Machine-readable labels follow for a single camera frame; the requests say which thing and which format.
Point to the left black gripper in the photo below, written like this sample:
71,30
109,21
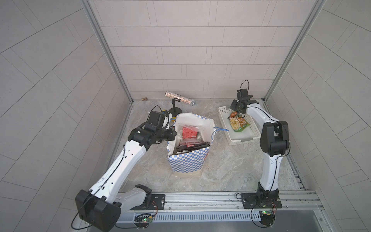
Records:
169,133

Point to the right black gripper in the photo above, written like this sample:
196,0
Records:
233,105

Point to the green yellow food packet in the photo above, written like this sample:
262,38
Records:
237,122

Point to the clear red pouch packet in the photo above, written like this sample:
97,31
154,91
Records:
189,132

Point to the black red condiment packet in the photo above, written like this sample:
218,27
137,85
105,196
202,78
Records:
191,144

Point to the blue checkered paper bag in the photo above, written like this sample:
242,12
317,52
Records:
190,164

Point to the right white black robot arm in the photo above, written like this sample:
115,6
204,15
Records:
274,142

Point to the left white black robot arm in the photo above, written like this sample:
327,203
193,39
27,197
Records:
101,206

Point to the black microphone stand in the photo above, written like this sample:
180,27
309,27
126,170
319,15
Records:
175,111

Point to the white plastic basket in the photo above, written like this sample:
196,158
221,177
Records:
250,134

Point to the glitter microphone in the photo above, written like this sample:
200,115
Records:
180,98

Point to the left circuit board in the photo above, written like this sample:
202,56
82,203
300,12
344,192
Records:
145,218

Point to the circuit board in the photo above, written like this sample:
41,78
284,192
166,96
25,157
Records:
267,218
145,218

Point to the right circuit board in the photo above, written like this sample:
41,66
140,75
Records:
267,218

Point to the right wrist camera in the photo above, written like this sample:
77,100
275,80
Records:
243,95

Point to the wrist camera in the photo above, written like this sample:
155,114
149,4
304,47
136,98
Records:
158,120
243,95

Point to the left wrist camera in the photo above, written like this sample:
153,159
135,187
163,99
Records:
158,120

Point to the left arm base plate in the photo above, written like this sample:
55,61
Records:
155,201

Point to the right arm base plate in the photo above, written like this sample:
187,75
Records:
260,200

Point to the aluminium rail frame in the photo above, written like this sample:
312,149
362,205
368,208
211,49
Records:
221,207

